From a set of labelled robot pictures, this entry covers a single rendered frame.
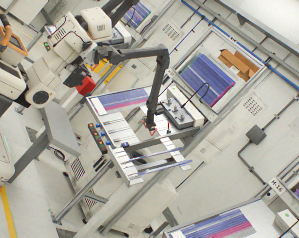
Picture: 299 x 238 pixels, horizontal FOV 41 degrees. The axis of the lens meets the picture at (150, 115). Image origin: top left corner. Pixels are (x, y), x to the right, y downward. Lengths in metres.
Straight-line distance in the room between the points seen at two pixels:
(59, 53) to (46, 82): 0.20
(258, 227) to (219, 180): 2.11
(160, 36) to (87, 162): 1.62
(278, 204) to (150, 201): 1.15
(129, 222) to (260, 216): 1.34
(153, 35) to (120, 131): 1.55
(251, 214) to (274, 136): 2.02
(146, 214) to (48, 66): 1.66
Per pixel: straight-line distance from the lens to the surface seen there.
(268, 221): 2.62
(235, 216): 2.56
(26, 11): 7.30
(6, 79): 2.29
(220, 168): 4.66
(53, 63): 2.56
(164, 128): 3.08
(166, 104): 3.24
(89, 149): 3.56
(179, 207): 4.81
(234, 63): 3.65
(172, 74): 3.53
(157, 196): 3.46
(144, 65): 4.40
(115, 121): 3.13
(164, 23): 4.28
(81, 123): 4.53
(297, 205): 2.61
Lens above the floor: 1.54
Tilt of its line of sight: 10 degrees down
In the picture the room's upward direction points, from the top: 44 degrees clockwise
